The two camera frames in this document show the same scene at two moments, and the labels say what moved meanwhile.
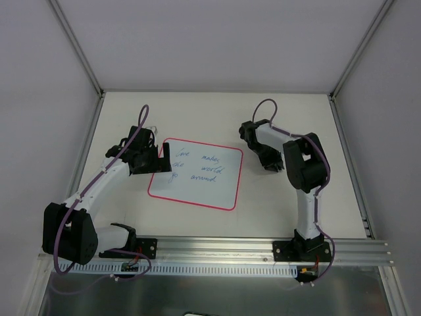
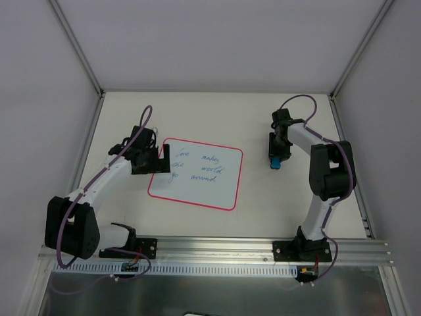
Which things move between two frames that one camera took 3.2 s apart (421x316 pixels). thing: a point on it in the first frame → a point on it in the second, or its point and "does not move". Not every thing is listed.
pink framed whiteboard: x=201 y=174 does not move
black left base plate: x=147 y=247 does not move
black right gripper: x=265 y=155 → x=277 y=155
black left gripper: x=156 y=161 does not move
